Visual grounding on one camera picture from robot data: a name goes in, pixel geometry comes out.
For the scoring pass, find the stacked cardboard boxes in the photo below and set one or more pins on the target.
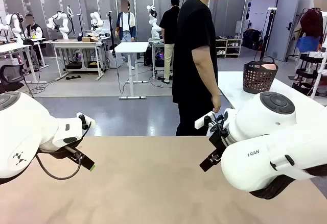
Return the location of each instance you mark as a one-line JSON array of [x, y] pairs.
[[320, 3]]

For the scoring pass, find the white lab robot arm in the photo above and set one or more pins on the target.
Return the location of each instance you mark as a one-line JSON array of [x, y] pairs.
[[154, 27], [62, 22], [15, 23], [97, 20]]

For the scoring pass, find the white standing desk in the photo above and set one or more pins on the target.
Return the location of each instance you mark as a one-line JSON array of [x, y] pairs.
[[131, 47]]

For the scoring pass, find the cardboard box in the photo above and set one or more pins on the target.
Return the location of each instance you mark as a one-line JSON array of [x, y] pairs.
[[89, 39]]

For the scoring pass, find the person in black white jacket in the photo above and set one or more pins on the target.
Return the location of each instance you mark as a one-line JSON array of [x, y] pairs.
[[34, 31]]

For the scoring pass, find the white lab desk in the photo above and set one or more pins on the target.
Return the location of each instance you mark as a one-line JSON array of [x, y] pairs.
[[15, 46], [76, 44]]

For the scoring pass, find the white metal rack frame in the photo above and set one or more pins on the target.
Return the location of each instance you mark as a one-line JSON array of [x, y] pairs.
[[318, 78]]

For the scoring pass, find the black tripod pole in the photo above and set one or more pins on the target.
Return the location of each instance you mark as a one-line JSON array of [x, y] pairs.
[[110, 30]]

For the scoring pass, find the black power strip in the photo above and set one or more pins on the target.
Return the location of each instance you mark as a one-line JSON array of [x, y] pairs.
[[74, 77]]

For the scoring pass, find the black mesh office chair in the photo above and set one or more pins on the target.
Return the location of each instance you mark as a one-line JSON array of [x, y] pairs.
[[11, 74]]

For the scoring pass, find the black perforated plastic basket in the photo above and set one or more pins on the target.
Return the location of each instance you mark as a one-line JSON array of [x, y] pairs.
[[258, 81]]

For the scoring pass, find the black pc tower rgb lights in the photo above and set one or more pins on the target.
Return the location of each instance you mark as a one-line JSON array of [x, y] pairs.
[[159, 58]]

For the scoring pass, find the black luggage pile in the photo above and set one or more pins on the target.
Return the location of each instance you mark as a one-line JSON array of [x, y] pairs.
[[251, 39]]

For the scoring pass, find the person's right hand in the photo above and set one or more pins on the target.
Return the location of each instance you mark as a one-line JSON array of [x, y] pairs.
[[217, 104]]

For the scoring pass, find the black utility cart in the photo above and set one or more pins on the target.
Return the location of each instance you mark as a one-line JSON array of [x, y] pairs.
[[306, 73]]

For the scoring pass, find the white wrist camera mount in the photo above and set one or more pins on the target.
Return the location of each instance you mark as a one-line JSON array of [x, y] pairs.
[[203, 122], [89, 121]]

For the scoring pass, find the grey door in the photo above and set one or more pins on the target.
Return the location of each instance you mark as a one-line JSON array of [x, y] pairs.
[[283, 25]]

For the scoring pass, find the person in beige trousers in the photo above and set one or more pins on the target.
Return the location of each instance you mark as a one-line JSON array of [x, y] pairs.
[[168, 22]]

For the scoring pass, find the person in navy cardigan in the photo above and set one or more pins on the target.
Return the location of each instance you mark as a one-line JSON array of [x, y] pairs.
[[126, 25]]

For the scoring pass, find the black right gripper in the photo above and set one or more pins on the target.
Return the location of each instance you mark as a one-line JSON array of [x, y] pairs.
[[217, 134]]

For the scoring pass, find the black stand with white head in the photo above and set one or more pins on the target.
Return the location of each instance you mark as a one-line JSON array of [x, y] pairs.
[[268, 30]]

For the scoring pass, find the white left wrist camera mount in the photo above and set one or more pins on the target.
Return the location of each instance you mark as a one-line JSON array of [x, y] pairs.
[[89, 121]]

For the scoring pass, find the dark red hanging jacket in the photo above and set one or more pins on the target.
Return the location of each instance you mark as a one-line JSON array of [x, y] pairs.
[[311, 23]]

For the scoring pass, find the person in black t-shirt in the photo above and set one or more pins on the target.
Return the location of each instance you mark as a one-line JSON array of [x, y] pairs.
[[189, 55]]

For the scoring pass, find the black flat computer case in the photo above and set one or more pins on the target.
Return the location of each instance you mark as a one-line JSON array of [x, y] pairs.
[[74, 65], [94, 65]]

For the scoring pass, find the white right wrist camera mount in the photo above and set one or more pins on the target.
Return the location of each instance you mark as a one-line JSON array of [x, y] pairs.
[[203, 122]]

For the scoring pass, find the beige hanging coat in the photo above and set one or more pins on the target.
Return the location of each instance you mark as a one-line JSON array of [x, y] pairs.
[[297, 32]]

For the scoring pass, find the white table with rounded corners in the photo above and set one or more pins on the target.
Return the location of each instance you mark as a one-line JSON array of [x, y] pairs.
[[230, 86]]

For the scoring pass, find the white shoe rack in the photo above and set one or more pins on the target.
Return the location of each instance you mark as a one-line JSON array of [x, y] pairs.
[[228, 46]]

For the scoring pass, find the person's right forearm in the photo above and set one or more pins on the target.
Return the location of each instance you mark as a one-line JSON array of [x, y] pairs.
[[207, 81]]

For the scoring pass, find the desk with robot base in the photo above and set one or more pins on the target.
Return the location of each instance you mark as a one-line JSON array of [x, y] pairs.
[[153, 43]]

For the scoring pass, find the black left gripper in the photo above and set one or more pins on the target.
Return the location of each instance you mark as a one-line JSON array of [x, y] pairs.
[[53, 154]]

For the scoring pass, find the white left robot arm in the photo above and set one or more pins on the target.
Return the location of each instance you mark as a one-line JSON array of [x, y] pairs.
[[25, 132]]

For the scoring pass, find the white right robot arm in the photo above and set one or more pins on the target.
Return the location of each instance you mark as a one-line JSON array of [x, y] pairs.
[[268, 157]]

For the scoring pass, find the blue bag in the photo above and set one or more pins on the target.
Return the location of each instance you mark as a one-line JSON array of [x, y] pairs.
[[307, 43]]

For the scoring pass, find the white floor cabinet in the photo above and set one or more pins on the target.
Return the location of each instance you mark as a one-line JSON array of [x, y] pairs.
[[111, 59]]

